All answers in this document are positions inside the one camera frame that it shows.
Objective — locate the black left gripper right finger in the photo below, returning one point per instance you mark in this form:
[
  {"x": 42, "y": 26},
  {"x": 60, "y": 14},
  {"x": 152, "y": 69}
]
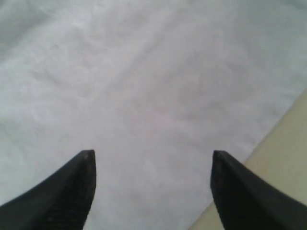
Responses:
[{"x": 244, "y": 201}]

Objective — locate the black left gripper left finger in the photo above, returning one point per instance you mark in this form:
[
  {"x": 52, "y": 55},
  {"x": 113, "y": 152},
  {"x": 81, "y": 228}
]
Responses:
[{"x": 60, "y": 202}]

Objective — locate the white t-shirt with red logo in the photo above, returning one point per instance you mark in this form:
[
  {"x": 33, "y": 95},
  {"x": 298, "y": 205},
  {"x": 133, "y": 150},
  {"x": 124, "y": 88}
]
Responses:
[{"x": 153, "y": 86}]

